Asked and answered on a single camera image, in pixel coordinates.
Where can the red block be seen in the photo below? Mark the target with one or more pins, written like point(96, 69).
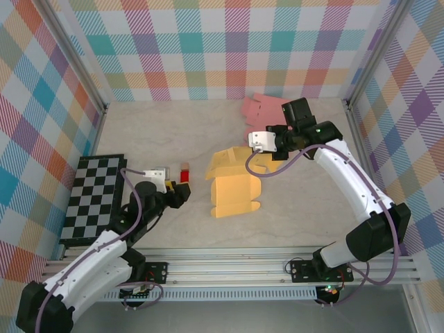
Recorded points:
point(185, 176)

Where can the small tan wooden block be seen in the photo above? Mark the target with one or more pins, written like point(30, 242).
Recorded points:
point(185, 166)

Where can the pink paper box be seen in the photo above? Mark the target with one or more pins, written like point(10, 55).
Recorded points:
point(263, 107)

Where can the yellow paper box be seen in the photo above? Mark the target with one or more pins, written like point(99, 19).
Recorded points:
point(232, 194)

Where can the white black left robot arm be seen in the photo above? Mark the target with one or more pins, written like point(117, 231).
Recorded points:
point(86, 263)

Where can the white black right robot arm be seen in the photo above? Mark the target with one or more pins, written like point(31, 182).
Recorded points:
point(347, 180)

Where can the black grey checkerboard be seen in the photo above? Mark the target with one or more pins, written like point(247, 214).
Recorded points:
point(90, 194)

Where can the small green circuit board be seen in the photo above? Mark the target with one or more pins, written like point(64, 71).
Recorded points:
point(137, 290)

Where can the small lit circuit board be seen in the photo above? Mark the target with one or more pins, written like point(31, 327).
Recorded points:
point(331, 290)

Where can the aluminium side rail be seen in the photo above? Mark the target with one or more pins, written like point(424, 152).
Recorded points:
point(365, 163)

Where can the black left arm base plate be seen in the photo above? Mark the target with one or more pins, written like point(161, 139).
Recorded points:
point(159, 274)

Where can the aluminium rail frame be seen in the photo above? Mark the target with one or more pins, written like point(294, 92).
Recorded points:
point(225, 267)

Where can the aluminium corner post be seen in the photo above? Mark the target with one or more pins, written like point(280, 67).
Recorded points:
point(74, 55)
point(376, 52)

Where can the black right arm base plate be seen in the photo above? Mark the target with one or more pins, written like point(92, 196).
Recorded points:
point(301, 272)

